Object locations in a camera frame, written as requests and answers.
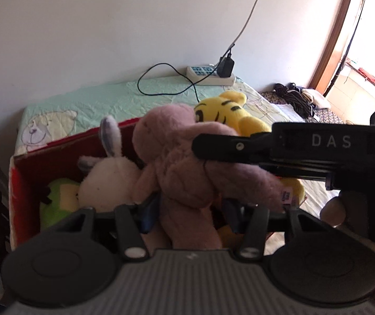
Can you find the green plush toy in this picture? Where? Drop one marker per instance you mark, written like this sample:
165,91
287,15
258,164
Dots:
60,202

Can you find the white power strip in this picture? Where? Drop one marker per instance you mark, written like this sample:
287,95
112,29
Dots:
207,76

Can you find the pastel bear bed sheet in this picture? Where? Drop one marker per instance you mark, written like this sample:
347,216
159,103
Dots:
76,112

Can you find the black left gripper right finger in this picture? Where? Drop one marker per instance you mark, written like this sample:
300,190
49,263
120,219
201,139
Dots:
318,264

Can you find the pink bear plush toy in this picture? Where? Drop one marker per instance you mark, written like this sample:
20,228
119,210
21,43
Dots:
162,139

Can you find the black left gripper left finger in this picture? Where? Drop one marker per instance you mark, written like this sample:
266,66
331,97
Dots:
77,258

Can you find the white cloth bundle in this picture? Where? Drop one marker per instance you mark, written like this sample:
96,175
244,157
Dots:
316,98

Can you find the dark patterned mattress cloth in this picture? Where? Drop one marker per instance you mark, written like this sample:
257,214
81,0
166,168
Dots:
321,115

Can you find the black charger adapter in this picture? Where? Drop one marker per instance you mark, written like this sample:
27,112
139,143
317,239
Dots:
225,66

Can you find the white rabbit plush toy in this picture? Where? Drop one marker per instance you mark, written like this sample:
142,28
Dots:
109,181

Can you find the yellow tiger plush toy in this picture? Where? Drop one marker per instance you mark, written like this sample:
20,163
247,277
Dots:
228,109

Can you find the brown wooden door frame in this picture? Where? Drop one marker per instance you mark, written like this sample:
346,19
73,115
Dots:
343,27

